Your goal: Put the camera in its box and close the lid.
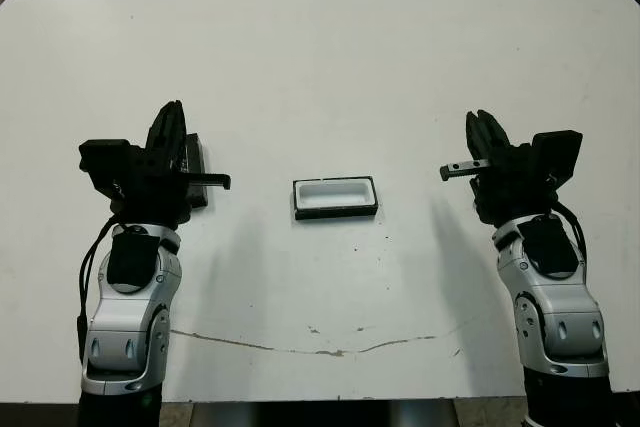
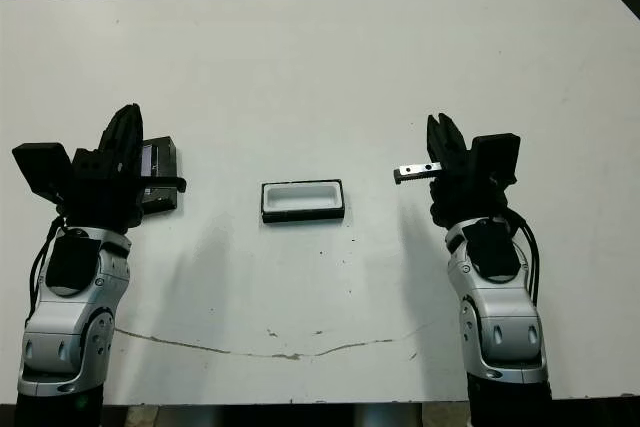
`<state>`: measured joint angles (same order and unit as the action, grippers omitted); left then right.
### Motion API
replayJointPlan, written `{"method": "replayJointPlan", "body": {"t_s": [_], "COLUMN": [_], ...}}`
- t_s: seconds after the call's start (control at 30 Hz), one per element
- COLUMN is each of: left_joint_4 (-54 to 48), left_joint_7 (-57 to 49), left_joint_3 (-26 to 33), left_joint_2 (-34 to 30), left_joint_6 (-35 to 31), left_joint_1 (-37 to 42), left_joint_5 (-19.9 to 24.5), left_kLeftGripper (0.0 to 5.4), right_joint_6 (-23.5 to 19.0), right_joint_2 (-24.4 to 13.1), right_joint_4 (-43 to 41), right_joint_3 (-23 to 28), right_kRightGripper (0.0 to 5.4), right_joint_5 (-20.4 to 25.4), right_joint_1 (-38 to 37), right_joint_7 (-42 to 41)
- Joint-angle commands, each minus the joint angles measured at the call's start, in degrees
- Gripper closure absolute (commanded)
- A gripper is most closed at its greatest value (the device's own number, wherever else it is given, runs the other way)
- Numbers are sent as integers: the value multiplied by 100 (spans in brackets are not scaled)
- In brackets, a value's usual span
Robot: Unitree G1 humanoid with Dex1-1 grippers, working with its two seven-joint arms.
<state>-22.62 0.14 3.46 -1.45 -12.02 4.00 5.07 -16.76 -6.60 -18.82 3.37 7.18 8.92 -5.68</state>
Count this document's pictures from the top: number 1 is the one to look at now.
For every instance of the grey cylindrical leg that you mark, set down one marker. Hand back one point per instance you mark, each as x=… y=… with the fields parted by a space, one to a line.
x=425 y=416
x=230 y=417

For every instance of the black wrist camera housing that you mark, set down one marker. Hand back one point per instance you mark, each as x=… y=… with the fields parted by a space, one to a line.
x=557 y=152
x=102 y=162

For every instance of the black left wrist camera housing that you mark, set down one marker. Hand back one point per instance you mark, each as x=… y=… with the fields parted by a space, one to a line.
x=102 y=162

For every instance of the black box base white insert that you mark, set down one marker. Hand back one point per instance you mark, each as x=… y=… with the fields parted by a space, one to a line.
x=332 y=213

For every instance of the black right wrist camera housing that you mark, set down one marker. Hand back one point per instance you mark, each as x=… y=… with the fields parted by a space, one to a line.
x=557 y=152

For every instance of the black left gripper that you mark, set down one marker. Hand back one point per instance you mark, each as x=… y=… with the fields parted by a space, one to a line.
x=155 y=197

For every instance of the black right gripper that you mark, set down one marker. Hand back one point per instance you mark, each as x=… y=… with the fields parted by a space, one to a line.
x=510 y=187

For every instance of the black box lid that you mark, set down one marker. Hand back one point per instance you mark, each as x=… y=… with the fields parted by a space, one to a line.
x=197 y=157

